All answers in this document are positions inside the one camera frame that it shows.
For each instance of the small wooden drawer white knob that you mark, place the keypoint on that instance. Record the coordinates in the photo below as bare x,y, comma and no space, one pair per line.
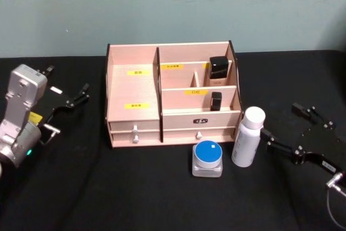
121,139
121,126

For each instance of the black lipstick tube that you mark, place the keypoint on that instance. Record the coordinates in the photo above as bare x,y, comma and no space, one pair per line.
216,101

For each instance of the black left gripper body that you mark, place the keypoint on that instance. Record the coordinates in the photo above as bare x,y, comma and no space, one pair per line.
54,101

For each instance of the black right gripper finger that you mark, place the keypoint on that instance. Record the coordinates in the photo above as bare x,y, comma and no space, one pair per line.
311,114
281,147

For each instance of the wide wooden drawer white knob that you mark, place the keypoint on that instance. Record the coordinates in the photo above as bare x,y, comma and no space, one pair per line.
178,135

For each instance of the pale wooden desk organizer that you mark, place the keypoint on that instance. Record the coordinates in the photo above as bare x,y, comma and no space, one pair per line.
135,90

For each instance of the white spray bottle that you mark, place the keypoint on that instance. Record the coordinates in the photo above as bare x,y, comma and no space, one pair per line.
246,141

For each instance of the clear jar with blue lid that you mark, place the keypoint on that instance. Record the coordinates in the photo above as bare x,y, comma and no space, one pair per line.
207,158

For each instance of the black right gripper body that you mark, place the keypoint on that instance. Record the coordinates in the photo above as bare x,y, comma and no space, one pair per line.
321,144

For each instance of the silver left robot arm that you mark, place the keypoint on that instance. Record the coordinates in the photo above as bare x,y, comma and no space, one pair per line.
20,93

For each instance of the black table cloth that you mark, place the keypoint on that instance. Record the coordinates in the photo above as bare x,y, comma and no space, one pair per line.
108,187

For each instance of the beige bottle with black cap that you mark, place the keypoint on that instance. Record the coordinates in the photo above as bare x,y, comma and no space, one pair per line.
218,68

